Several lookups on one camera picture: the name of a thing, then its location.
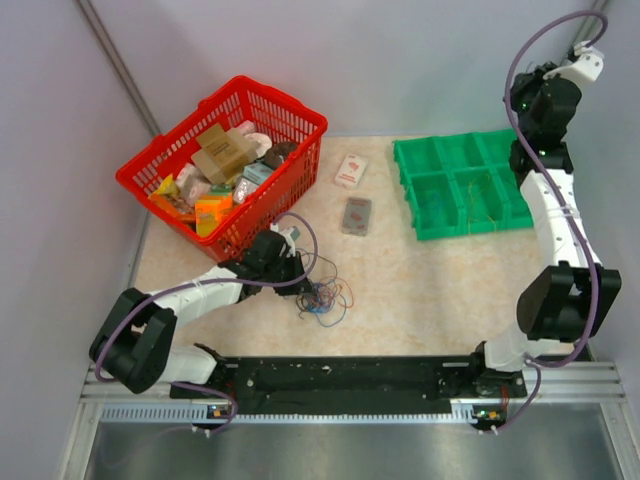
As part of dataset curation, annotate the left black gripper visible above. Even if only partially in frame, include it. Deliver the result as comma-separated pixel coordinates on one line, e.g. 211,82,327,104
262,251,314,296

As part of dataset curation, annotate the dark brown round item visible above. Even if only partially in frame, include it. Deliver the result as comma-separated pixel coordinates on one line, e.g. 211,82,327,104
262,141,298,170

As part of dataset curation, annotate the brown cardboard box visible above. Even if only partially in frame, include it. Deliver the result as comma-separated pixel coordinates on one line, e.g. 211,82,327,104
191,123,258,184

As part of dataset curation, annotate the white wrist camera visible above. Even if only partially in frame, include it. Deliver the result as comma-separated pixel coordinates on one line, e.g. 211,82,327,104
270,223,300,255
565,41,604,85

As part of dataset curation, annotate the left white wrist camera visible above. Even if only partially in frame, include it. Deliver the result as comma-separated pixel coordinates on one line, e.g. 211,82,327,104
270,223,300,255

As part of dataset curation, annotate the white slotted cable duct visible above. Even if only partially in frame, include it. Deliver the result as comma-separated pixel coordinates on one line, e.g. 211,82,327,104
102,404,236,422

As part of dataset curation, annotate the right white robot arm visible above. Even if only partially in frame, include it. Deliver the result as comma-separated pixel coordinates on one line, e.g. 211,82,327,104
466,73,622,396

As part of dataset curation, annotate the coloured wire bundle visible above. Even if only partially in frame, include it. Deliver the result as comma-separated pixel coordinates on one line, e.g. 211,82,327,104
294,251,357,328

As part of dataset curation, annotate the white pink pouch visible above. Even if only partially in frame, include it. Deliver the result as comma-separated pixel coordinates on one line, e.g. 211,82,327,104
236,120,273,158

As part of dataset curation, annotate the clear plastic card case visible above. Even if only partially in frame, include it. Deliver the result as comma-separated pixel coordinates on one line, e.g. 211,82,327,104
341,197,373,237

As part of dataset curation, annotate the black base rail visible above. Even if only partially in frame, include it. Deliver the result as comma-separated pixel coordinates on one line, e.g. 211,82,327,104
169,355,531,417

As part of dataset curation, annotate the red plastic basket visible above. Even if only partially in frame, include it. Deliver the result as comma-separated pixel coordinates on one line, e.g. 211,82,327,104
115,76,328,262

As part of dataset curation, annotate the pink wrapped pack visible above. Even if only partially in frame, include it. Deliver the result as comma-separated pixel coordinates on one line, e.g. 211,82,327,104
175,163,212,205

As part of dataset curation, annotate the teal small box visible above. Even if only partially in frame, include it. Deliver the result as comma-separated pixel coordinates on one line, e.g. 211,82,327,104
243,162,274,186

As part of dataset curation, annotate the green compartment tray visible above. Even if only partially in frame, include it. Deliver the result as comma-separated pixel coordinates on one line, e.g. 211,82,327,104
393,129,533,241

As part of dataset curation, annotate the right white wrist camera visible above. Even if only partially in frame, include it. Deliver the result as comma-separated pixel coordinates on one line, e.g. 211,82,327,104
565,41,604,85

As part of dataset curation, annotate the aluminium frame rail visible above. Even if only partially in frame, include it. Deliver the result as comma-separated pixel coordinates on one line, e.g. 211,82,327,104
81,351,625,405

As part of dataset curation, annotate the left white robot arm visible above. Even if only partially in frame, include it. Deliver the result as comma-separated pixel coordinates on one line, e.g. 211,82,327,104
89,225,313,397

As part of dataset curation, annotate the orange snack box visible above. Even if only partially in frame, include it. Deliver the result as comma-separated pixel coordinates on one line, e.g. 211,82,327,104
194,196,234,237

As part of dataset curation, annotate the yellow wire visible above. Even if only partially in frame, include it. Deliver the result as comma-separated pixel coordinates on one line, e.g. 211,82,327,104
466,172,501,233

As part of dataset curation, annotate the white red card box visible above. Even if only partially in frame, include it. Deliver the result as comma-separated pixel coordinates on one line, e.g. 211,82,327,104
334,154,369,189

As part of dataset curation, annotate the yellow snack packet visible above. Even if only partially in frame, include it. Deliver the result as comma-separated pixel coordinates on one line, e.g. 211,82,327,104
149,174,196,224

